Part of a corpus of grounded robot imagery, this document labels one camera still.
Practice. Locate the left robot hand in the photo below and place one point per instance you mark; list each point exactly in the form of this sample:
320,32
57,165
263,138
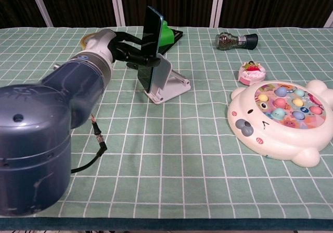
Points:
102,41

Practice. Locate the black smartphone with blue edge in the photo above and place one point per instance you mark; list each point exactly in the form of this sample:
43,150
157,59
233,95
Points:
150,35

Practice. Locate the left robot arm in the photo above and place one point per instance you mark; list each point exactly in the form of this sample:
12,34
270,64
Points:
39,129

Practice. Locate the white folding phone stand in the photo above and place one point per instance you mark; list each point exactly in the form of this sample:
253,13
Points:
174,87

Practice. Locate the green toy building block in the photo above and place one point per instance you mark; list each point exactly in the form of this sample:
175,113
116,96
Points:
166,36

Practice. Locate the glass spice grinder bottle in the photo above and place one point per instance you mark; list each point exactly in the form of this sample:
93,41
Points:
226,41

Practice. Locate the pink toy cake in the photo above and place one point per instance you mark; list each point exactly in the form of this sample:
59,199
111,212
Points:
251,74

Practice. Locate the white bear whack-a-mole toy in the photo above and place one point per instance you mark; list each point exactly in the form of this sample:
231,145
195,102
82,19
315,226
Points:
275,142

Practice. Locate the white frame post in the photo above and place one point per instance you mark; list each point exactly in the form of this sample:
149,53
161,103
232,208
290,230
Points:
41,6
217,4
117,4
329,21

